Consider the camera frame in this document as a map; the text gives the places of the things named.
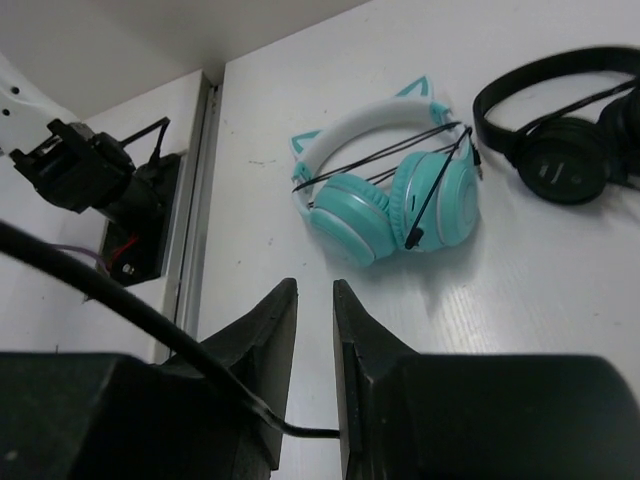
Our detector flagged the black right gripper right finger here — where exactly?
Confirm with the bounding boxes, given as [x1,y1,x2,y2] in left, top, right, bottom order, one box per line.
[333,280,639,479]

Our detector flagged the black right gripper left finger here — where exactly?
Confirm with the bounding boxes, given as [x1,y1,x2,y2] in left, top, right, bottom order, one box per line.
[0,278,300,480]

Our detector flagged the black pink headphone cable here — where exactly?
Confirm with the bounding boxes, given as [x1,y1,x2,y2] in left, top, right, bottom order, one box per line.
[0,219,346,442]

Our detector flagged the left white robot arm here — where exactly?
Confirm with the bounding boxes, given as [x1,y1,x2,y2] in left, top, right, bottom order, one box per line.
[1,55,56,155]

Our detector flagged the teal cat ear headphones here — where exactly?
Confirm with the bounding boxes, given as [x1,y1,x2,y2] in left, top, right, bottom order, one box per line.
[290,76,481,266]

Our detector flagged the black over-ear headphones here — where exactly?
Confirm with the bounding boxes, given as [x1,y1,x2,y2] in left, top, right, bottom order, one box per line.
[472,46,639,205]

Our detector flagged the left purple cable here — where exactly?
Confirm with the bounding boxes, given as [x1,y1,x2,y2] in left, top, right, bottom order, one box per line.
[47,243,109,274]

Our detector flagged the black cable on teal headphones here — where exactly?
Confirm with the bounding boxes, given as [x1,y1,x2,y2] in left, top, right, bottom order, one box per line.
[292,119,484,251]

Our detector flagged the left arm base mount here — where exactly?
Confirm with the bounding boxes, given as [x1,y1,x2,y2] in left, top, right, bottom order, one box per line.
[9,117,181,286]

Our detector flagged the aluminium table edge rail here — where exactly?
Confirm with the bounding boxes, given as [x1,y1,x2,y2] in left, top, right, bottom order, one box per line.
[163,76,222,338]

